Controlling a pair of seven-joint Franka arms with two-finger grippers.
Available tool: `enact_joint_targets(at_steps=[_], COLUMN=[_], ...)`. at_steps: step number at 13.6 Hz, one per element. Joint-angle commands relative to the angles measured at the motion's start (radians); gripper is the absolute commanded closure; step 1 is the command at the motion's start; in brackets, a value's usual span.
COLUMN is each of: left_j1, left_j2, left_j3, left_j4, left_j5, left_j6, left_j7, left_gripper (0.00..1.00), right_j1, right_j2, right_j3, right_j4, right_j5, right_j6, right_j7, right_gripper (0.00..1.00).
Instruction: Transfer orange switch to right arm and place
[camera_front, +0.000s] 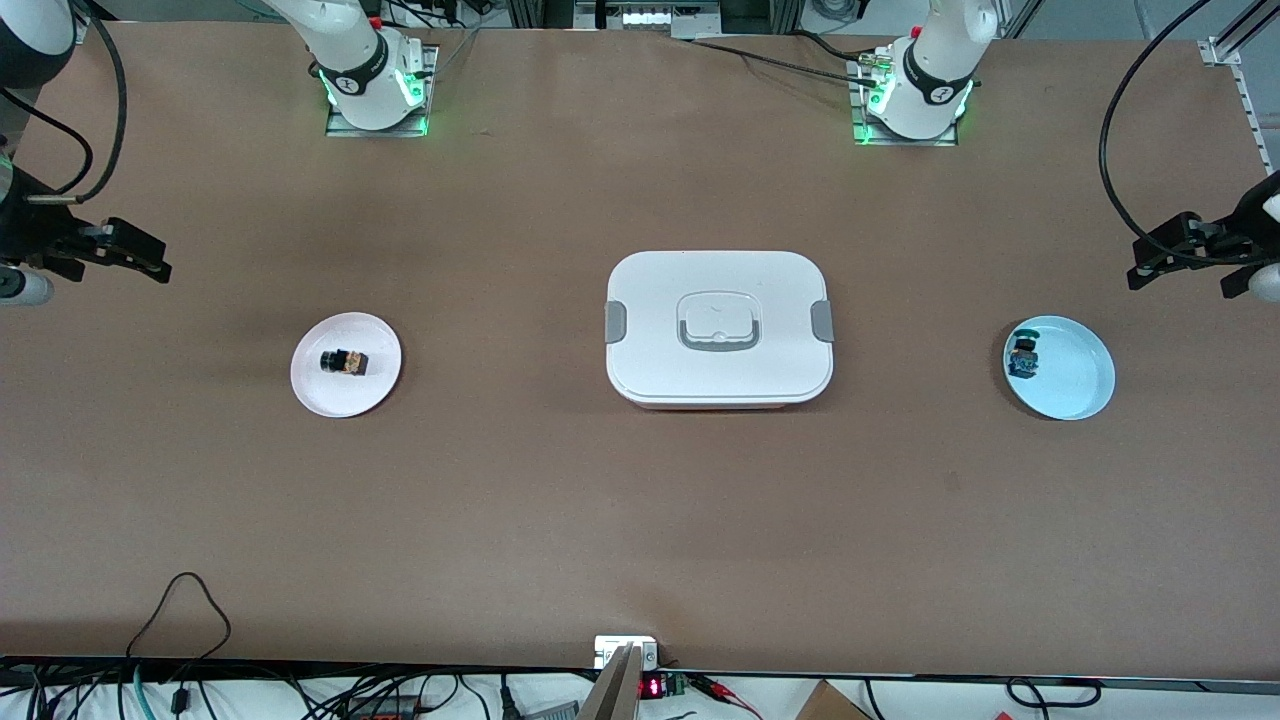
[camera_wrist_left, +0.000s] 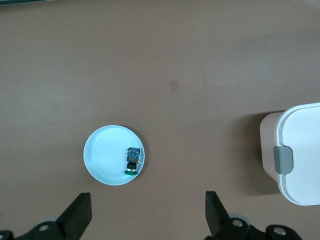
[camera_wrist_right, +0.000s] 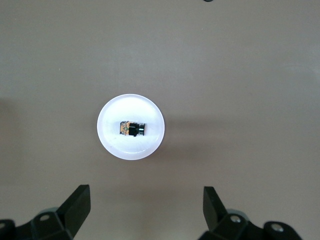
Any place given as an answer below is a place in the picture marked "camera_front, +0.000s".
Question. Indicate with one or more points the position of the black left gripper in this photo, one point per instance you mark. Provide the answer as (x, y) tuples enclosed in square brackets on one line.
[(1252, 218)]

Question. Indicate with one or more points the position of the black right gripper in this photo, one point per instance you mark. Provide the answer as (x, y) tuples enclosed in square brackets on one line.
[(27, 233)]

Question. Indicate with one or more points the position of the orange and black switch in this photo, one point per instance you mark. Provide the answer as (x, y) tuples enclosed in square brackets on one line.
[(345, 362)]

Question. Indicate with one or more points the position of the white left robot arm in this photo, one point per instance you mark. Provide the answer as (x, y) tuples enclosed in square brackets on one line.
[(935, 70)]

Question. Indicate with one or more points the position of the light blue round plate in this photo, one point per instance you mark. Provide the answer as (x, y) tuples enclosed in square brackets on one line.
[(1080, 375)]

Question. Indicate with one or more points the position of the pink round plate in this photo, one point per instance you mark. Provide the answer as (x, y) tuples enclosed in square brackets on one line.
[(345, 395)]

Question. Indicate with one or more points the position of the brown cardboard piece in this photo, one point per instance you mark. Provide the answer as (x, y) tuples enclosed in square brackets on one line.
[(830, 705)]

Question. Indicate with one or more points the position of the small white box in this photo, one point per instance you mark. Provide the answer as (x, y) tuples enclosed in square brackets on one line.
[(615, 650)]

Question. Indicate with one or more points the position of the red clip leads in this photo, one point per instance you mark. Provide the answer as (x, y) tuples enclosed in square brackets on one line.
[(715, 686)]

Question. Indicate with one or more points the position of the grey metal bar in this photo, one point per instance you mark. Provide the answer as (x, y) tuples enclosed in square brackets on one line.
[(612, 695)]

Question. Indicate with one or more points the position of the red LED display board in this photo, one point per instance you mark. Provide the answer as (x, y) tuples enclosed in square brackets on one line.
[(655, 686)]

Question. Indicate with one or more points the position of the aluminium perforated rail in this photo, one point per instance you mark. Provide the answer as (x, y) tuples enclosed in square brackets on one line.
[(1225, 50)]

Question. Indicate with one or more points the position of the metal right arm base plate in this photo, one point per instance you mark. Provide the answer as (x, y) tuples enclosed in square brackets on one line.
[(345, 131)]

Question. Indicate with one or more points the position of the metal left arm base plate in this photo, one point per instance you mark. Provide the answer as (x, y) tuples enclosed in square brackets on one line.
[(905, 142)]

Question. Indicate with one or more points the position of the aluminium frame with white lights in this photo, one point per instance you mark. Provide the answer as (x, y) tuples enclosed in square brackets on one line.
[(650, 17)]

